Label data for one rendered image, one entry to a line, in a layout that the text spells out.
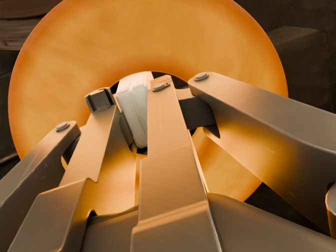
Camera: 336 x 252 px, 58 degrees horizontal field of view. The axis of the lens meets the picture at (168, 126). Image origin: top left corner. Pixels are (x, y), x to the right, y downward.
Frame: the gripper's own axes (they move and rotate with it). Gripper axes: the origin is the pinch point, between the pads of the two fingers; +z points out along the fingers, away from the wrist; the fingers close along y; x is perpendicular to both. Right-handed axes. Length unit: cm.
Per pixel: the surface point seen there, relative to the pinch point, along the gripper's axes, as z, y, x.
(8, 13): 18.9, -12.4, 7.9
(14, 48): 20.5, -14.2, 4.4
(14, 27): 20.6, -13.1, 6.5
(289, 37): 20.3, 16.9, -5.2
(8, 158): 28.1, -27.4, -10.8
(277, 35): 23.2, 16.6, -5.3
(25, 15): 18.8, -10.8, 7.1
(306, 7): 29.8, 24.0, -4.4
